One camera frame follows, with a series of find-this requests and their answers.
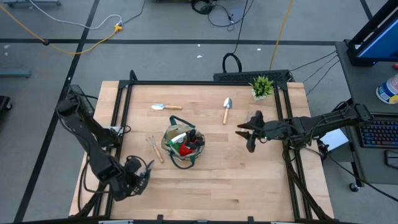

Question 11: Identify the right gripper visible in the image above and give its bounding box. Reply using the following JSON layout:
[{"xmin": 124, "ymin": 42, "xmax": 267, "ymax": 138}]
[{"xmin": 234, "ymin": 111, "xmax": 292, "ymax": 154}]

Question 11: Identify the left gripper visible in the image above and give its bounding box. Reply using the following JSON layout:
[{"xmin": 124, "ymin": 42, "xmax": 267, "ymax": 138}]
[{"xmin": 110, "ymin": 157, "xmax": 155, "ymax": 202}]

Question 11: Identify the wide wooden-handled trowel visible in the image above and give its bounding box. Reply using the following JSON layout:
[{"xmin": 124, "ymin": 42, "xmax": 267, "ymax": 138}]
[{"xmin": 221, "ymin": 97, "xmax": 233, "ymax": 125}]

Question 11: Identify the wooden-handled hand fork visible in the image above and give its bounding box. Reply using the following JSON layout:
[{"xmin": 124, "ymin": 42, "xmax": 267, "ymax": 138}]
[{"xmin": 145, "ymin": 135, "xmax": 165, "ymax": 164}]

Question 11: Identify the red and black garden glove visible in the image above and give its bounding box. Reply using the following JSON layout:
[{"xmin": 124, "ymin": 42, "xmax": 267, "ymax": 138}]
[{"xmin": 178, "ymin": 128, "xmax": 206, "ymax": 157}]

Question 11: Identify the cream and green gardening bag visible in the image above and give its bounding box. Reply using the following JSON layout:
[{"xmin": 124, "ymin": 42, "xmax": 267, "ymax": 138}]
[{"xmin": 160, "ymin": 114, "xmax": 206, "ymax": 170}]

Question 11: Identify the green and white spray bottle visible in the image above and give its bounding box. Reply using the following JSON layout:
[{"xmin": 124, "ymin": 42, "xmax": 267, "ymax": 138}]
[{"xmin": 169, "ymin": 132, "xmax": 188, "ymax": 154}]

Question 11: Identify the narrow wooden-handled trowel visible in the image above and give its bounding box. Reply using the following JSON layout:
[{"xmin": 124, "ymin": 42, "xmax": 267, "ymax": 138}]
[{"xmin": 150, "ymin": 103, "xmax": 183, "ymax": 111}]

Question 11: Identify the green plant in white pot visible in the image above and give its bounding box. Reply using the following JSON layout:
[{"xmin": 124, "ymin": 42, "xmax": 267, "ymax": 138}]
[{"xmin": 249, "ymin": 75, "xmax": 275, "ymax": 101}]

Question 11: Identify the white paper sheet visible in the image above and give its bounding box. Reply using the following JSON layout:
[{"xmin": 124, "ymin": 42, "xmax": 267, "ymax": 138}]
[{"xmin": 320, "ymin": 129, "xmax": 350, "ymax": 152}]

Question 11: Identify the black mesh controller box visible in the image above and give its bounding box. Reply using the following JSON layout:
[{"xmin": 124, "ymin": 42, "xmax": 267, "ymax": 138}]
[{"xmin": 68, "ymin": 84, "xmax": 93, "ymax": 103}]

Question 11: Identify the grey side desk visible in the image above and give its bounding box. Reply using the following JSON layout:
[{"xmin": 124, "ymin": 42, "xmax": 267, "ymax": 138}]
[{"xmin": 334, "ymin": 40, "xmax": 398, "ymax": 192}]

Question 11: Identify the backlit black keyboard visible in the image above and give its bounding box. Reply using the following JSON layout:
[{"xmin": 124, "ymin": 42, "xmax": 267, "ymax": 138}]
[{"xmin": 357, "ymin": 118, "xmax": 398, "ymax": 149}]

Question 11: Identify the white container with blue label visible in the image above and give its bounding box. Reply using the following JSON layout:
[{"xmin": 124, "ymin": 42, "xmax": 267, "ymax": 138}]
[{"xmin": 375, "ymin": 73, "xmax": 398, "ymax": 105}]

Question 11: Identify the black computer monitor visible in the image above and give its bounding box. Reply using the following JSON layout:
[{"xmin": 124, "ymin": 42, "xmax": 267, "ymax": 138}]
[{"xmin": 345, "ymin": 0, "xmax": 398, "ymax": 67}]

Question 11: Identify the grey metal floor bar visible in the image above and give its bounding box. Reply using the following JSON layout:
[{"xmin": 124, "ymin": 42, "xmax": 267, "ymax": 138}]
[{"xmin": 0, "ymin": 68, "xmax": 32, "ymax": 78}]

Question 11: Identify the black cable with loop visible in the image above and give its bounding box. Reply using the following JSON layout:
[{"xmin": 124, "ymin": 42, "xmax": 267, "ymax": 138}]
[{"xmin": 221, "ymin": 0, "xmax": 250, "ymax": 74}]

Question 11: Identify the long yellow cable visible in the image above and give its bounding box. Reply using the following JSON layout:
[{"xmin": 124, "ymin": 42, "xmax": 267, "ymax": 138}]
[{"xmin": 269, "ymin": 0, "xmax": 295, "ymax": 71}]

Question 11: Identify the black cable bundle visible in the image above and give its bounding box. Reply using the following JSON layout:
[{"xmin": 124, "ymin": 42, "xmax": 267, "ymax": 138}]
[{"xmin": 190, "ymin": 0, "xmax": 254, "ymax": 32}]

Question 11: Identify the yellow extension cable with plug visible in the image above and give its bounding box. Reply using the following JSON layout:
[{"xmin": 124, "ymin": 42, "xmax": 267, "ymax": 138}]
[{"xmin": 0, "ymin": 4, "xmax": 124, "ymax": 56}]

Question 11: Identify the white floor cable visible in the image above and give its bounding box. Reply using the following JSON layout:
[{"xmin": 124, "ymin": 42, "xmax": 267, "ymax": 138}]
[{"xmin": 29, "ymin": 0, "xmax": 123, "ymax": 30}]

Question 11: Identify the grey metal floor frame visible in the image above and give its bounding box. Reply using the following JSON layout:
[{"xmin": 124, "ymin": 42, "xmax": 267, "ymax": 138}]
[{"xmin": 2, "ymin": 0, "xmax": 62, "ymax": 9}]

